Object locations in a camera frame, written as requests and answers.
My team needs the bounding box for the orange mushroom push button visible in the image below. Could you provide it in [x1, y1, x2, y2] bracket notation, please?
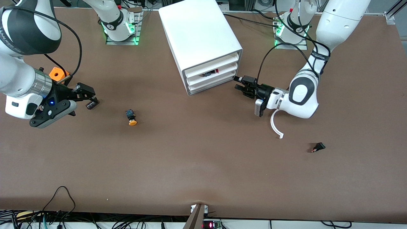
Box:
[125, 109, 138, 126]

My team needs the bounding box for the white drawer cabinet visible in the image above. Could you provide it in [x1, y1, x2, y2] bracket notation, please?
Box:
[158, 0, 244, 96]

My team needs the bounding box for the orange box with hole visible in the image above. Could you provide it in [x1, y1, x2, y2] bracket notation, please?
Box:
[49, 67, 70, 85]

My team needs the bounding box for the white curved plastic arc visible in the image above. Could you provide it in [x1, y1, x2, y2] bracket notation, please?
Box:
[270, 110, 284, 139]

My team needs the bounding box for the device with red display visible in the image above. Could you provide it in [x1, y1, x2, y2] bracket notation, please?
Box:
[203, 219, 223, 229]

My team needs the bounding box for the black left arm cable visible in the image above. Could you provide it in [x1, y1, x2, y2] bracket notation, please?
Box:
[257, 0, 331, 87]

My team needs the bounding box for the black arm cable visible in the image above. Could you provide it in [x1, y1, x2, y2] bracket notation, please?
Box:
[0, 6, 82, 77]
[257, 0, 331, 87]

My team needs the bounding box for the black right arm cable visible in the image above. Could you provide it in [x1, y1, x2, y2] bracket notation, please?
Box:
[0, 6, 82, 77]

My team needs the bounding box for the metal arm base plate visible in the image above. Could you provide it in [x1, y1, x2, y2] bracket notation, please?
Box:
[274, 14, 308, 50]
[106, 8, 142, 45]

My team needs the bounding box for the black table cable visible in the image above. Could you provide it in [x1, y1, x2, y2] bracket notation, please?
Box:
[253, 9, 280, 20]
[223, 13, 280, 28]

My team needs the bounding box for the thin black looped cable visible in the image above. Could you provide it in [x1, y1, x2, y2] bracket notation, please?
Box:
[41, 186, 77, 223]

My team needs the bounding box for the black cable bundle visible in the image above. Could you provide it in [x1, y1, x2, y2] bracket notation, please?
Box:
[0, 210, 191, 229]

